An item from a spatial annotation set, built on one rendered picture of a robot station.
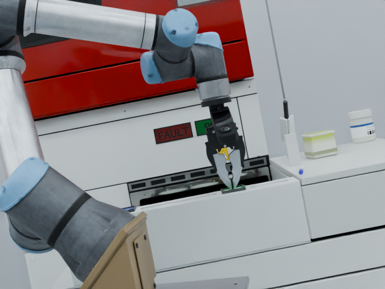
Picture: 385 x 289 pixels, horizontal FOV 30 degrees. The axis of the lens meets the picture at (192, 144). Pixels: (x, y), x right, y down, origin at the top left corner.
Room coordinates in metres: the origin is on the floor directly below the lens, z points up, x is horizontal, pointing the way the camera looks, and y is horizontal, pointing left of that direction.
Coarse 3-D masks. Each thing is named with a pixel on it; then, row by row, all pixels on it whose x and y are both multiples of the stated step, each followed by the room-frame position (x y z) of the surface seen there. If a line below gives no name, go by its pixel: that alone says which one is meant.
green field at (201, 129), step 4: (204, 120) 2.24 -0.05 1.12; (208, 120) 2.24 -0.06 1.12; (196, 124) 2.24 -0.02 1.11; (200, 124) 2.24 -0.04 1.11; (204, 124) 2.24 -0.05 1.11; (208, 124) 2.24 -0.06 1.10; (200, 128) 2.24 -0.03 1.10; (204, 128) 2.24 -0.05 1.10; (200, 132) 2.24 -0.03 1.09; (204, 132) 2.24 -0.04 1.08
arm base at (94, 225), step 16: (80, 208) 1.26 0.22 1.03; (96, 208) 1.27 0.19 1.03; (112, 208) 1.29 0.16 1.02; (64, 224) 1.25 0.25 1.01; (80, 224) 1.25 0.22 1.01; (96, 224) 1.24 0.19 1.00; (112, 224) 1.25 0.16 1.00; (48, 240) 1.27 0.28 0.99; (64, 240) 1.25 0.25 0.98; (80, 240) 1.24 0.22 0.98; (96, 240) 1.23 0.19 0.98; (112, 240) 1.23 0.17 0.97; (64, 256) 1.27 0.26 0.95; (80, 256) 1.24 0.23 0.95; (96, 256) 1.22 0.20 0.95; (80, 272) 1.24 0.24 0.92
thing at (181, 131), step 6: (174, 126) 2.24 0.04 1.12; (180, 126) 2.24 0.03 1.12; (186, 126) 2.24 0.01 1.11; (156, 132) 2.24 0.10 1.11; (162, 132) 2.24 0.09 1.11; (168, 132) 2.24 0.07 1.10; (174, 132) 2.24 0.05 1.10; (180, 132) 2.24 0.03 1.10; (186, 132) 2.24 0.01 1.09; (156, 138) 2.24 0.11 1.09; (162, 138) 2.24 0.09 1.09; (168, 138) 2.24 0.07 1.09; (174, 138) 2.24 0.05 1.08
